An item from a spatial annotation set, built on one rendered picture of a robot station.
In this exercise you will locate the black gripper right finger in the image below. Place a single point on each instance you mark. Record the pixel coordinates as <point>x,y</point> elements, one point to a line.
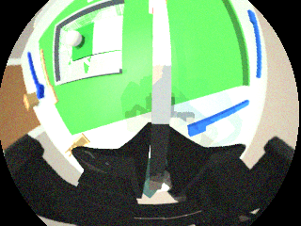
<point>187,160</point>

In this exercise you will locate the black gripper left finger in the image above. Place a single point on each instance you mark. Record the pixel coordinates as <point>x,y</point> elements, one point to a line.
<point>128,161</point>

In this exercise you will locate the orange cube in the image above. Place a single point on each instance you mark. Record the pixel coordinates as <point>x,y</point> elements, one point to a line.
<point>31,100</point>

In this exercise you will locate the white golf ball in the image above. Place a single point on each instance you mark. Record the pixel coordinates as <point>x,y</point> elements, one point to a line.
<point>73,38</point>

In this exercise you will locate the green flat mat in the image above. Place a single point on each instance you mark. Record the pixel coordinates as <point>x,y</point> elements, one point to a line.
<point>205,59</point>

